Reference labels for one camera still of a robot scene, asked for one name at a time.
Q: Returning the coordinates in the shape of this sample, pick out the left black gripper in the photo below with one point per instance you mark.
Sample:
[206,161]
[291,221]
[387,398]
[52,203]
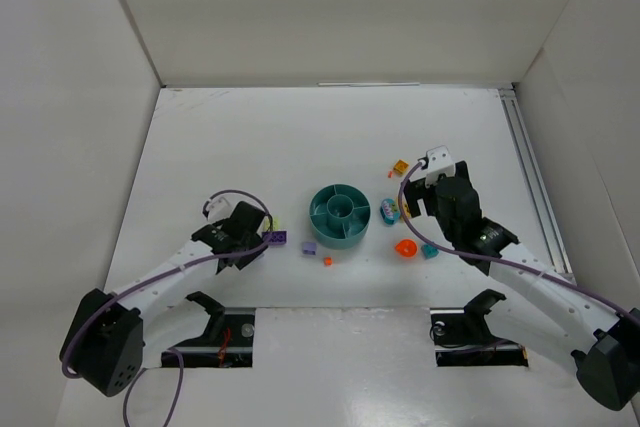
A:
[239,254]

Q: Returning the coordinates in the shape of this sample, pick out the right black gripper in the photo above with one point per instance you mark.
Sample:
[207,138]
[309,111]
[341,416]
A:
[420,195]

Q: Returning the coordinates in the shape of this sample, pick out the dark purple lego brick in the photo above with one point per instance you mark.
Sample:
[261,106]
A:
[275,238]

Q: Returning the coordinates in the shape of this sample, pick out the light purple small lego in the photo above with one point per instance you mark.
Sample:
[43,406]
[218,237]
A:
[309,248]

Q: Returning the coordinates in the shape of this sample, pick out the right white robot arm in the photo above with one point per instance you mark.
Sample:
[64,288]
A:
[589,336]

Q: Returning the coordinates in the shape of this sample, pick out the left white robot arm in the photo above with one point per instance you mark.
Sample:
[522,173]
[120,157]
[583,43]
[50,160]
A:
[114,335]

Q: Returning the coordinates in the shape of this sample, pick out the lime green lego brick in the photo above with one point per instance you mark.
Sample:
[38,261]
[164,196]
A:
[271,224]

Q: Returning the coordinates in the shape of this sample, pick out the yellow lego piece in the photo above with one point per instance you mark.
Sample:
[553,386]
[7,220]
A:
[403,210]

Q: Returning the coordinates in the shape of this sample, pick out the teal small lego brick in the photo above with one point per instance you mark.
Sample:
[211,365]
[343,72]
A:
[429,251]

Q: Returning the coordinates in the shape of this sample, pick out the orange round lego piece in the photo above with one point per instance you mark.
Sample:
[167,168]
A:
[406,248]

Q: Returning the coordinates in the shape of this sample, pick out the blue printed oval lego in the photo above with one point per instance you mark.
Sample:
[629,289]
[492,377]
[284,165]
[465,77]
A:
[389,211]

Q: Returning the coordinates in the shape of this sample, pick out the amber transparent lego brick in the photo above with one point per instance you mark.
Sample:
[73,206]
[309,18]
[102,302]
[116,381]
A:
[400,167]

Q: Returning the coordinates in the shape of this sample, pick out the teal round divided container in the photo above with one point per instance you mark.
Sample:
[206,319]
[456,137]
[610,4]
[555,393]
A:
[339,216]

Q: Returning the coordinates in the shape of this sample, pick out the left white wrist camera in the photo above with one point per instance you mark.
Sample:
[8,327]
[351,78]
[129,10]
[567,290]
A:
[216,209]

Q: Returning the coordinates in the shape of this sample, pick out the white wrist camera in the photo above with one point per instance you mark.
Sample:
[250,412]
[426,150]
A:
[216,209]
[437,163]

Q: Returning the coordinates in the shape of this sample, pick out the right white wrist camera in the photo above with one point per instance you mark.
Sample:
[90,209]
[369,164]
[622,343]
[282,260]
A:
[437,163]

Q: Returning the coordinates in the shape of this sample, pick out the aluminium rail right edge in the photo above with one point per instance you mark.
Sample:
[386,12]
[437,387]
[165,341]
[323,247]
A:
[535,184]

